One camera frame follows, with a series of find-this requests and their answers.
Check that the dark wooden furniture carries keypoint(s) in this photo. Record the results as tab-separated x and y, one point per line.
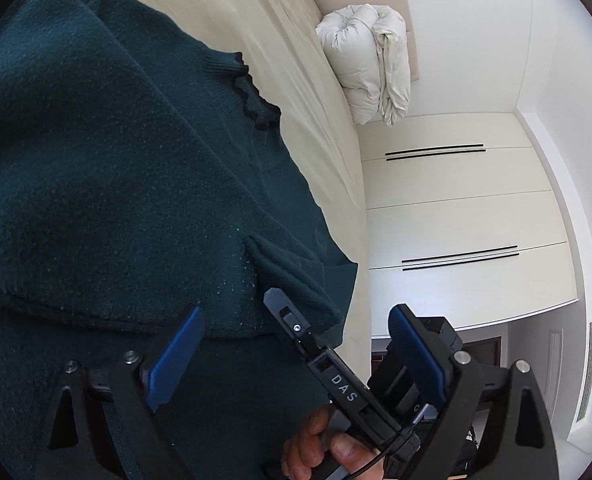
481	352

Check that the white wardrobe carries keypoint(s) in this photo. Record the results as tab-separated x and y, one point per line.
451	220

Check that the dark green knit sweater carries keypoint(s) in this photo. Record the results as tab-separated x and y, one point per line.
125	185

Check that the white folded duvet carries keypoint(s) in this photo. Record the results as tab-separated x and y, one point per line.
366	60

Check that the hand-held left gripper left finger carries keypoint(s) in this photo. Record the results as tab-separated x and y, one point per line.
173	360

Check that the person's right hand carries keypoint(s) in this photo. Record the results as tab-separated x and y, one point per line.
306	455

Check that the beige bed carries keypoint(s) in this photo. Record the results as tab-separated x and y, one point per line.
286	50

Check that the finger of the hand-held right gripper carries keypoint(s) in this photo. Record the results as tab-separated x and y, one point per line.
448	332
291	317

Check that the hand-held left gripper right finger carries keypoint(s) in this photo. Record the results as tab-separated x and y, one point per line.
418	355

